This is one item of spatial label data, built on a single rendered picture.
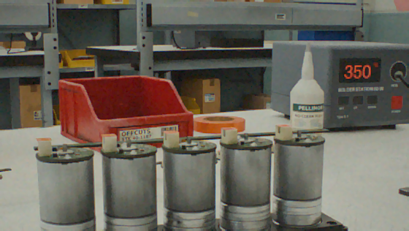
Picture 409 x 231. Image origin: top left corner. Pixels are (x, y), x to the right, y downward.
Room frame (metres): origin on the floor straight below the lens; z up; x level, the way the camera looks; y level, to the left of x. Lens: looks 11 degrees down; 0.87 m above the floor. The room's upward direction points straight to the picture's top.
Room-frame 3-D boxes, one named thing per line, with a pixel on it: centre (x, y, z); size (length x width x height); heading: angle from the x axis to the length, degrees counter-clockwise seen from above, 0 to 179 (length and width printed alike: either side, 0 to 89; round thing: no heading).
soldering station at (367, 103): (0.74, -0.17, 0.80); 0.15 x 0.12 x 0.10; 17
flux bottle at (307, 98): (0.61, -0.11, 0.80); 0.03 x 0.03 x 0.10
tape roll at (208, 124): (0.68, -0.03, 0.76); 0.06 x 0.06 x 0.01
